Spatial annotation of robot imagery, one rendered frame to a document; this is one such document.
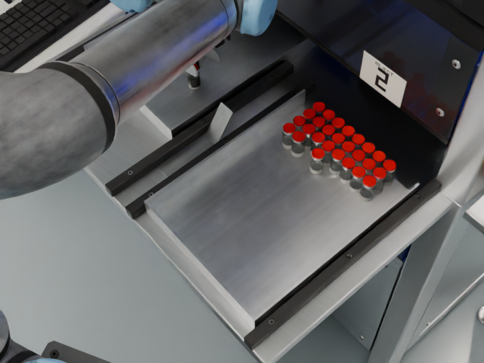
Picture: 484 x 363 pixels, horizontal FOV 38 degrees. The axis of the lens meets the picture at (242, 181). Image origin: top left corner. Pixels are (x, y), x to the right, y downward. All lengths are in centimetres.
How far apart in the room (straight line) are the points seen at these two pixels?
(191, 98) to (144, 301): 91
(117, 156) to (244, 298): 34
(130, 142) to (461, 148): 54
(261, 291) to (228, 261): 7
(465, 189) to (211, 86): 47
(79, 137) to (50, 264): 154
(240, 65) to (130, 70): 63
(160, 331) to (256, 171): 93
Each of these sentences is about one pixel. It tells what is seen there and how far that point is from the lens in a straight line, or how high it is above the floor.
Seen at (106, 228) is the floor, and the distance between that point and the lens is 215.
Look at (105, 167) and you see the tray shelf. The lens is 118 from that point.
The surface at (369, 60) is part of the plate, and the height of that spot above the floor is 104.
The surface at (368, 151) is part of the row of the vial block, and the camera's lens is 112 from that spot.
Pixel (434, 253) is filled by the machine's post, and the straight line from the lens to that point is 129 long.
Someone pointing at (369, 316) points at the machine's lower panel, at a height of 27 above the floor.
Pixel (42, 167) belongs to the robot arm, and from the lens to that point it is 60.
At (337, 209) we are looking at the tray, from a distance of 111.
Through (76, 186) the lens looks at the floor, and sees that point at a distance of 225.
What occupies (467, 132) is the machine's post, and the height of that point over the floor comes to 104.
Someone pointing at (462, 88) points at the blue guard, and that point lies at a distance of 99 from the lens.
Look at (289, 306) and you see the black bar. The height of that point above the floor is 90.
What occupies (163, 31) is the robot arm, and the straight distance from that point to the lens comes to 73.
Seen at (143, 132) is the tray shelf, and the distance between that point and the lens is 121.
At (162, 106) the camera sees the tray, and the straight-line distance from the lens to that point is 124.
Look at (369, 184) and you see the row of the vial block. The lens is 108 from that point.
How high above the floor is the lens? 183
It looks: 57 degrees down
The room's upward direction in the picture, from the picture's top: 3 degrees counter-clockwise
